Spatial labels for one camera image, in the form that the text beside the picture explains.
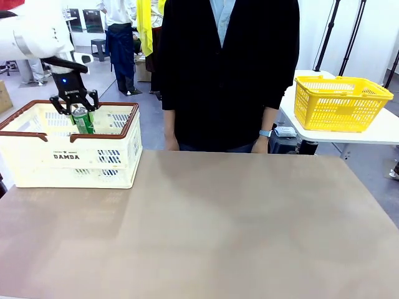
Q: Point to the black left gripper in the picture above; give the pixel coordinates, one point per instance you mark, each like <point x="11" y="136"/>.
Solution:
<point x="67" y="85"/>

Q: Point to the green drink can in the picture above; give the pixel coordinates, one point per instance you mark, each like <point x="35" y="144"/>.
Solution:
<point x="82" y="123"/>

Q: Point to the person's right forearm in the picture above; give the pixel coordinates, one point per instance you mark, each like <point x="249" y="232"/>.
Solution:
<point x="170" y="123"/>

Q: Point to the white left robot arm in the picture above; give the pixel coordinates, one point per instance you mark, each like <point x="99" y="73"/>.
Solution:
<point x="34" y="31"/>

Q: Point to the person's left forearm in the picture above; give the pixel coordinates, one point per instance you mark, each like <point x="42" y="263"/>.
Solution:
<point x="270" y="118"/>

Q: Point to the yellow plastic shopping basket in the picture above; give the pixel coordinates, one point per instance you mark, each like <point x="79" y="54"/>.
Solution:
<point x="336" y="126"/>

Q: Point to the person's right hand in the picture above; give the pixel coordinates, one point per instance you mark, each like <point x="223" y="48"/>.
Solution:
<point x="172" y="143"/>

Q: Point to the person's left hand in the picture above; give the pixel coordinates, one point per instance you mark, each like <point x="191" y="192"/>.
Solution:
<point x="260" y="145"/>

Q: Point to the grey plastic stool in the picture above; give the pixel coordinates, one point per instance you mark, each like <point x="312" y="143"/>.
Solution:
<point x="99" y="50"/>

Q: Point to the brown cardboard box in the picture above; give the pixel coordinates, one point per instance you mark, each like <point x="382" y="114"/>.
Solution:
<point x="141" y="71"/>
<point x="4" y="96"/>

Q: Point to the dark framed panel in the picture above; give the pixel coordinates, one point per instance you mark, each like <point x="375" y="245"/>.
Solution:
<point x="93" y="21"/>
<point x="78" y="21"/>

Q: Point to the mannequin with dark skirt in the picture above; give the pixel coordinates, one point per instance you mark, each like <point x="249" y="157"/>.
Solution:
<point x="152" y="43"/>

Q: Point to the yellow hanging cloth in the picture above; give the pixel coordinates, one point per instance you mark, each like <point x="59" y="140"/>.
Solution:
<point x="145" y="28"/>

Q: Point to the red cloth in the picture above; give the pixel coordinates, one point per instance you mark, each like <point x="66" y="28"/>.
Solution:
<point x="9" y="2"/>

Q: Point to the person in black cardigan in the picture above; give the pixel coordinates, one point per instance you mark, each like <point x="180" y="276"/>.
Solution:
<point x="218" y="78"/>

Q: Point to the light blue wristwatch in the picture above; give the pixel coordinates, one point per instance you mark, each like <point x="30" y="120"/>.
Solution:
<point x="265" y="133"/>

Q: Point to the dark grey box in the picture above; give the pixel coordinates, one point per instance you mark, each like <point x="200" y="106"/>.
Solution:
<point x="282" y="144"/>

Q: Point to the white wet wipes pack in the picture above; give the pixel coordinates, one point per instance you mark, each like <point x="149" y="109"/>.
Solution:
<point x="285" y="132"/>

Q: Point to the white side table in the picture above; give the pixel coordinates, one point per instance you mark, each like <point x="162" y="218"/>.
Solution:
<point x="311" y="134"/>

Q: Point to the white backdrop curtain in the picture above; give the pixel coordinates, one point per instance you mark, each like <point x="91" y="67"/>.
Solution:
<point x="311" y="37"/>

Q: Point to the black tripod pole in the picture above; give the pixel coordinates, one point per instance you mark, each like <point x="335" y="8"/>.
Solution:
<point x="359" y="18"/>
<point x="332" y="18"/>
<point x="391" y="74"/>

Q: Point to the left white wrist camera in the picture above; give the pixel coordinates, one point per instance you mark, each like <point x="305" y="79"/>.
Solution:
<point x="82" y="58"/>

